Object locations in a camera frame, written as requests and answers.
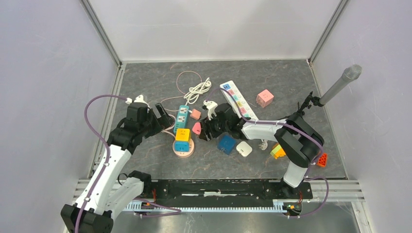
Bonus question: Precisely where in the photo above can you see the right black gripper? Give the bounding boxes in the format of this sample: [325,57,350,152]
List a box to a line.
[199,113,230,142]

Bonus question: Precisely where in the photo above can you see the teal usb power strip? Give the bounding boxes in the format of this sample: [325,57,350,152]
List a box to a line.
[173,105,189,133]

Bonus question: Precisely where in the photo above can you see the blue cube plug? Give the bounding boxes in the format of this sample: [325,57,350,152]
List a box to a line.
[217,135,236,155]

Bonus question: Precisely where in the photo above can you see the yellow cube plug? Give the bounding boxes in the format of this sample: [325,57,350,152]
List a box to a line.
[175,128,191,142]

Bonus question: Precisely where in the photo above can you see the pink rounded plug adapter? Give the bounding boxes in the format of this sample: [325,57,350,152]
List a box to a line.
[192,122,202,135]

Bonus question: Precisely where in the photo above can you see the salmon pink usb charger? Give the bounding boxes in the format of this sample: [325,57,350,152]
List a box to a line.
[190,109,201,120]

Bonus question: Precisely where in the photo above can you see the light blue plug adapter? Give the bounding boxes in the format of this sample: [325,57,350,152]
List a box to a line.
[173,141,190,152]

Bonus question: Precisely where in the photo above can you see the white power strip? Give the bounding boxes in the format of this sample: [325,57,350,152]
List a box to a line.
[220,81,258,120]

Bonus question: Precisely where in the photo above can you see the white cube plug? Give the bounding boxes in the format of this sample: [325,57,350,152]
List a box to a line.
[236,141,253,157]

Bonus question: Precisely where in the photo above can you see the pink shape sorter toy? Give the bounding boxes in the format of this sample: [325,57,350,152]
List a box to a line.
[172,139,194,158]

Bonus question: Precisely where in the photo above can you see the pink cube plug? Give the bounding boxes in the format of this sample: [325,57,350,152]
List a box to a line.
[256,89,274,108]

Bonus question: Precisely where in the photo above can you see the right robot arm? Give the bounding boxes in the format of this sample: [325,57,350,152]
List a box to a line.
[199,101,325,198]

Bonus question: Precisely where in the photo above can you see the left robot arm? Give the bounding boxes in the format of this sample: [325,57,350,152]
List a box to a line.
[61,101,173,233]

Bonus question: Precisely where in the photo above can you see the yellow orange toy bricks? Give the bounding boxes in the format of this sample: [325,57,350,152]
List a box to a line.
[270,143,286,159]

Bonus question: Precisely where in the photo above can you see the red lego brick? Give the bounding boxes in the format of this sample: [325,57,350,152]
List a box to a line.
[316,153,328,167]

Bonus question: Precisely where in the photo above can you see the grey microphone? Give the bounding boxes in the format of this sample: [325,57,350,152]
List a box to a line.
[319,64,362,106]

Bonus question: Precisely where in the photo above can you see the pink coiled usb cable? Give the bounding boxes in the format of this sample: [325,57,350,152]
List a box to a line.
[161,112,178,137]

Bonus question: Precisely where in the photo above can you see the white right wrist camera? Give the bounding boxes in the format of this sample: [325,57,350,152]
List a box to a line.
[202,100,218,120]

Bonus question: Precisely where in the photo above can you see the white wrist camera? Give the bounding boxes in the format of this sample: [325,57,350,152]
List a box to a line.
[125,95,150,108]
[202,100,218,120]

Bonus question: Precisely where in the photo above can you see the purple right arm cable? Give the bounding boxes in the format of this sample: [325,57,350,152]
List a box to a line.
[206,87,329,219]

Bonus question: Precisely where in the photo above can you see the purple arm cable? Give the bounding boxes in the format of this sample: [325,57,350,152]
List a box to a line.
[74,94,133,233]
[206,87,329,219]

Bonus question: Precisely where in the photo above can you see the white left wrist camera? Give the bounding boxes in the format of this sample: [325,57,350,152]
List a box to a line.
[125,95,150,108]

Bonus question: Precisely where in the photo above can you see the white coiled power cord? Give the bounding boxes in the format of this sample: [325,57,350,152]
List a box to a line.
[183,77,212,105]

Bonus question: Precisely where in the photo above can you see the thin pink cable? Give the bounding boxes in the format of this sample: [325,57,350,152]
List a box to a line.
[160,70,204,112]

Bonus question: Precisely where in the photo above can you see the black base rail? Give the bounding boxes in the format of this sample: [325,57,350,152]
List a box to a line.
[125,171,313,208]

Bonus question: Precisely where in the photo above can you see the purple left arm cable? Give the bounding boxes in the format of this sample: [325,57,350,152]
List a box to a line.
[74,94,133,233]

